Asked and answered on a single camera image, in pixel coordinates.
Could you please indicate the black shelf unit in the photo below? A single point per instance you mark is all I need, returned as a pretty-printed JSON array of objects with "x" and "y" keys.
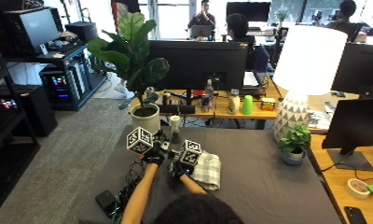
[{"x": 9, "y": 161}]

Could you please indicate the white marker cube left glove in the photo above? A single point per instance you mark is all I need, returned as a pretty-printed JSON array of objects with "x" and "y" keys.
[{"x": 139, "y": 140}]

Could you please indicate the wide black monitor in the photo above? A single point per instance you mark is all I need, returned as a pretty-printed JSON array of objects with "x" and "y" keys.
[{"x": 196, "y": 63}]

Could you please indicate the black keyboard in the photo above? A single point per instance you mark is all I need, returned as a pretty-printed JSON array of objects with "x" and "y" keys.
[{"x": 65, "y": 46}]

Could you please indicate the white table lamp patterned base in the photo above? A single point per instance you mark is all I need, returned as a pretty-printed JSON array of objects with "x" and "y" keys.
[{"x": 308, "y": 62}]

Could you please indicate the white marker cube glove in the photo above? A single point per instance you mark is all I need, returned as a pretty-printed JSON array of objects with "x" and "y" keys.
[
  {"x": 191, "y": 152},
  {"x": 139, "y": 140}
]

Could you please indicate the black smartphone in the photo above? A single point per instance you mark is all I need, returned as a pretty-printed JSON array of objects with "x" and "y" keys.
[{"x": 356, "y": 215}]

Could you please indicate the small green plant grey pot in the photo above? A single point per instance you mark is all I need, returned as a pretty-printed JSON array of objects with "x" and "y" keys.
[{"x": 295, "y": 143}]

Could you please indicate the computer tower coloured lights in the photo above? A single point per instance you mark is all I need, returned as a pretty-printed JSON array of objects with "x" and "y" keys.
[{"x": 62, "y": 85}]

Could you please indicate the green plastic cup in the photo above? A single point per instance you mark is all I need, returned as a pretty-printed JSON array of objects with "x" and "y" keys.
[{"x": 247, "y": 105}]

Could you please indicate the person's right hand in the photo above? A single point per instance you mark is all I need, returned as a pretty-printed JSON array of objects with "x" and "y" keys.
[{"x": 178, "y": 169}]

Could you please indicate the black power pack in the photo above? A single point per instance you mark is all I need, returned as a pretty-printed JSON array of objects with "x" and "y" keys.
[{"x": 106, "y": 202}]

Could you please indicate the person's left hand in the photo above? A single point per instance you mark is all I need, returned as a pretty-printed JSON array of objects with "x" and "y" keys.
[{"x": 154, "y": 157}]

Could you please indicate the black background monitor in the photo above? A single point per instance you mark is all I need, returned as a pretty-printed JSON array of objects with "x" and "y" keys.
[{"x": 248, "y": 11}]

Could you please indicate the clear plastic bottle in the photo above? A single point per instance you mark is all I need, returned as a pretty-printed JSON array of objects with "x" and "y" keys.
[{"x": 210, "y": 91}]

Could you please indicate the dark grey table cover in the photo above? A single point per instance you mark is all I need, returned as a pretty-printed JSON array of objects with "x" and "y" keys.
[{"x": 257, "y": 186}]

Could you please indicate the white marker cube right glove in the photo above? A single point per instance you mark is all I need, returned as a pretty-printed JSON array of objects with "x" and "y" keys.
[{"x": 191, "y": 152}]

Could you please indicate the checked grey white cloth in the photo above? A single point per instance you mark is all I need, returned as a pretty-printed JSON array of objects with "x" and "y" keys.
[{"x": 208, "y": 171}]

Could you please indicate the black box device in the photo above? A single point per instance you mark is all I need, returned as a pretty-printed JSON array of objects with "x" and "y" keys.
[{"x": 82, "y": 31}]

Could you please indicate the black monitor on rack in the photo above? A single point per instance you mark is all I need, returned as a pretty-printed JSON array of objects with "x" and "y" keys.
[{"x": 34, "y": 29}]

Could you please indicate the black monitor on square stand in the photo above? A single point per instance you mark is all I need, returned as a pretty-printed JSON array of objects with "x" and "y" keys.
[{"x": 356, "y": 124}]

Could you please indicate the glass jar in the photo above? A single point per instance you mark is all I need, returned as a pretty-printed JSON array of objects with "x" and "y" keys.
[{"x": 150, "y": 92}]

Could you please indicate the grey laptop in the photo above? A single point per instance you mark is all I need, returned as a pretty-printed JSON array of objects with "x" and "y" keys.
[{"x": 202, "y": 31}]

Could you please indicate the long wooden desk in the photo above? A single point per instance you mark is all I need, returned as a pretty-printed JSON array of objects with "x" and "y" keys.
[{"x": 236, "y": 115}]

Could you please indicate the white tape roll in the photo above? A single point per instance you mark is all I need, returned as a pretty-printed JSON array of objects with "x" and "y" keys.
[{"x": 357, "y": 188}]

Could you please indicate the white and dark grinder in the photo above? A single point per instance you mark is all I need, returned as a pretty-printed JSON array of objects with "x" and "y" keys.
[{"x": 175, "y": 127}]

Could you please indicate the black metal rack desk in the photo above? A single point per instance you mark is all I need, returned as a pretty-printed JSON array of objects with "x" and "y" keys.
[{"x": 77, "y": 59}]

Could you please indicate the yellow small box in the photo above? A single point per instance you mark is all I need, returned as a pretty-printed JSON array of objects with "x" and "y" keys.
[{"x": 268, "y": 104}]

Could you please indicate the large leafy plant white pot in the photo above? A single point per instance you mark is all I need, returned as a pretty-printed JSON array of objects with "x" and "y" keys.
[{"x": 131, "y": 56}]

